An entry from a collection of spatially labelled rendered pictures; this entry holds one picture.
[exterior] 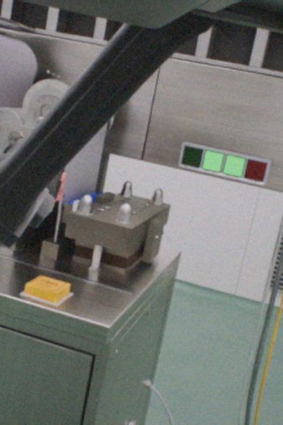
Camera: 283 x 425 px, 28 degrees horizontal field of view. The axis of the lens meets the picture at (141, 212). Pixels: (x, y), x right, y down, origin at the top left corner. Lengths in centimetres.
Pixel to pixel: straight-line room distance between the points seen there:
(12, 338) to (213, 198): 292
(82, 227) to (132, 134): 42
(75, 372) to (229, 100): 84
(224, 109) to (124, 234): 50
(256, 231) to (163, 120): 245
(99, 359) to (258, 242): 294
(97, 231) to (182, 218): 275
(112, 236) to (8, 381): 39
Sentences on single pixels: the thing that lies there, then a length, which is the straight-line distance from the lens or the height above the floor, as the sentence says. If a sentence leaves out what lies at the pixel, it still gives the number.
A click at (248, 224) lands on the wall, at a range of 398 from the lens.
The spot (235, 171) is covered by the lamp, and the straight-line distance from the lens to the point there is 158.
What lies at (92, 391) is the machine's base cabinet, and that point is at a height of 74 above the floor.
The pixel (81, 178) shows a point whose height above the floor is 109.
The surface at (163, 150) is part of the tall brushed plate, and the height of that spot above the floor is 118.
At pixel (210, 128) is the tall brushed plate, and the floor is 127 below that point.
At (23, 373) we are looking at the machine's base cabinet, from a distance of 123.
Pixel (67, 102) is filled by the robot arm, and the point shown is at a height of 132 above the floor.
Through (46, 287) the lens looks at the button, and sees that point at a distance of 115.
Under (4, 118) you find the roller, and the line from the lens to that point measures 144.
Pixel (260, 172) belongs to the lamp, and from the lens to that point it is 158.
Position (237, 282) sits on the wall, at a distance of 409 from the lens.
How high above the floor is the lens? 134
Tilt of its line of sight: 12 degrees down
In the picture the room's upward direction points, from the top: 11 degrees clockwise
